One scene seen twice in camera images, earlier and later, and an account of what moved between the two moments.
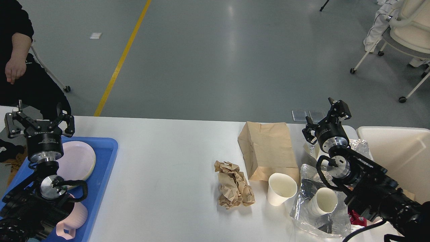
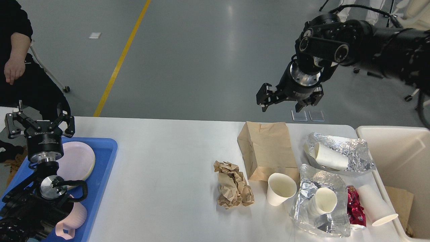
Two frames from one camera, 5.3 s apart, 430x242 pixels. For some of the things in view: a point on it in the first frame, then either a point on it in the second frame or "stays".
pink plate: x=78 y=162 stays
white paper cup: x=281 y=188 stays
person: x=380 y=25 to x=372 y=16
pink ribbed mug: x=66 y=229 stays
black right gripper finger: x=339 y=109 to x=313 y=99
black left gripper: x=42 y=145 stays
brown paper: x=233 y=190 stays
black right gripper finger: x=306 y=131 to x=267 y=95
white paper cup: x=325 y=201 stays
